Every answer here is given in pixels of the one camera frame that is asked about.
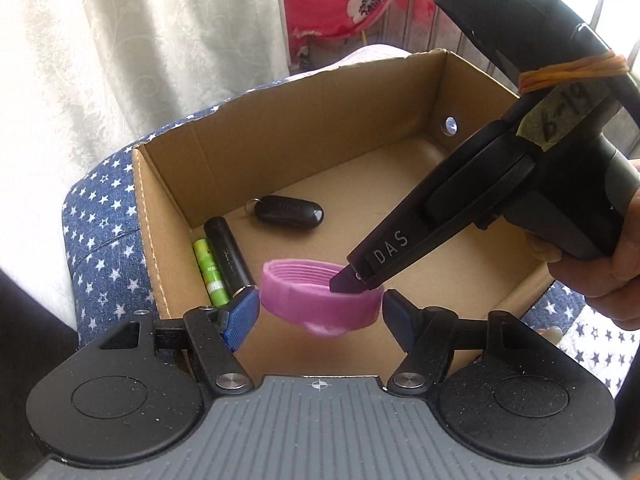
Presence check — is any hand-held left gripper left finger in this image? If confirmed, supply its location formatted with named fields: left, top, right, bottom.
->
left=97, top=285, right=261, bottom=396

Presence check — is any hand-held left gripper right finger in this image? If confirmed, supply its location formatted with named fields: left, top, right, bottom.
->
left=381, top=287, right=543, bottom=393

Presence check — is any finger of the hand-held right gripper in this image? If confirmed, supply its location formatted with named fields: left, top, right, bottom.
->
left=331, top=267, right=387, bottom=295

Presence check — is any pink plastic lid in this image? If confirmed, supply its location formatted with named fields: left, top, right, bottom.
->
left=261, top=258, right=385, bottom=337

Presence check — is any green lip balm stick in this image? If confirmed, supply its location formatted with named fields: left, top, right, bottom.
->
left=192, top=239, right=230, bottom=308

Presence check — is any black lipstick tube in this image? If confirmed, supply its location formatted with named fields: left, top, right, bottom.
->
left=204, top=216, right=258, bottom=298

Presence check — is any black key fob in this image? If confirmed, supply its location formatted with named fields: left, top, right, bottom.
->
left=244, top=195, right=325, bottom=231

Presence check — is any brown cardboard box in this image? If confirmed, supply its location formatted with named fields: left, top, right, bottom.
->
left=131, top=49, right=556, bottom=378

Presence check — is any person's right hand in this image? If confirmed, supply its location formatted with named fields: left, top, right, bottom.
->
left=529, top=159, right=640, bottom=332

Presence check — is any yellow tape label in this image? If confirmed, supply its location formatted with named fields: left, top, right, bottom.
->
left=517, top=82, right=610, bottom=152

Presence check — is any orange rubber band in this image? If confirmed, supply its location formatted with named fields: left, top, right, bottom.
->
left=519, top=54, right=632, bottom=94

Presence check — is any metal railing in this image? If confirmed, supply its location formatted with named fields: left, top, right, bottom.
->
left=360, top=0, right=640, bottom=111

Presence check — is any white patterned curtain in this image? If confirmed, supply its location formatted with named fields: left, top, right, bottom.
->
left=0, top=0, right=291, bottom=341

